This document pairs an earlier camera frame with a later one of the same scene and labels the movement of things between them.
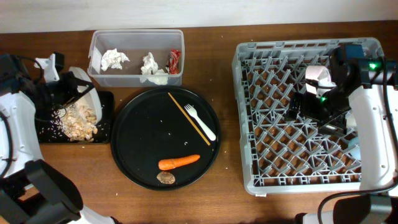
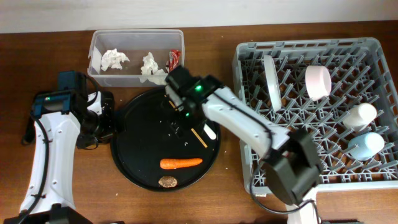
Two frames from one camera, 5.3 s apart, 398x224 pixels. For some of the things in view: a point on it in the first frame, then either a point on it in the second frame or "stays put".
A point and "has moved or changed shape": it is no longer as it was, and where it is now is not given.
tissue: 150,65 stays put
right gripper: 335,125 -> 181,124
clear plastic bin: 137,58 stays put
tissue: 112,59 stays put
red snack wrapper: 173,62 stays put
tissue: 160,78 stays put
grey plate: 89,96 has moved or changed shape
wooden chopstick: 180,107 has moved or changed shape
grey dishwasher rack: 282,156 stays put
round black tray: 165,138 stays put
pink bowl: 322,76 stays put
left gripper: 72,83 -> 88,140
